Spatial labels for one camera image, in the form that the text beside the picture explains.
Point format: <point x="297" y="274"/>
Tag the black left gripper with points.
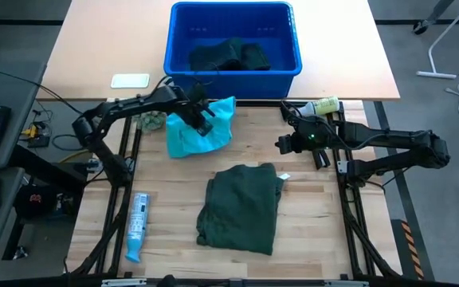
<point x="189" y="109"/>

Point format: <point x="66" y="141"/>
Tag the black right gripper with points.
<point x="325" y="139"/>

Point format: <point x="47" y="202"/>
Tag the teal shirt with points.
<point x="189" y="141"/>

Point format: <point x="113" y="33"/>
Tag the dark green knit garment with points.
<point x="241" y="207"/>

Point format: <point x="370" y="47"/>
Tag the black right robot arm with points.
<point x="393" y="139"/>

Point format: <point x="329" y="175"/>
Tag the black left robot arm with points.
<point x="106" y="119"/>

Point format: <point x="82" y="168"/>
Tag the blue plastic bin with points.
<point x="233" y="83"/>

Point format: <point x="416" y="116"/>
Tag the potted green succulent plant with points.
<point x="151" y="121"/>

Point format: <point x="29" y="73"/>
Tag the yellow label squeeze bottle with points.
<point x="323" y="105"/>

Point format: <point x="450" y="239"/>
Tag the pale rectangular plastic lid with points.
<point x="130" y="80"/>

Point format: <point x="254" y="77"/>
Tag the light blue tube bottle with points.
<point x="138" y="223"/>

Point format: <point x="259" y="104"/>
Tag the black yellow hazard strip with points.
<point x="410" y="247"/>

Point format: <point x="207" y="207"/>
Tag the white floor stand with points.
<point x="436" y="74"/>

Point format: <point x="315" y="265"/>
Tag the black caster desk leg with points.
<point x="422" y="26"/>

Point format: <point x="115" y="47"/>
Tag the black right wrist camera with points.
<point x="310" y="137"/>

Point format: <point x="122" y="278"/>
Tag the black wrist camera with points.
<point x="197" y="93"/>
<point x="310" y="137"/>

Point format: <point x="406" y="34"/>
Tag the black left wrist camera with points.
<point x="197" y="93"/>

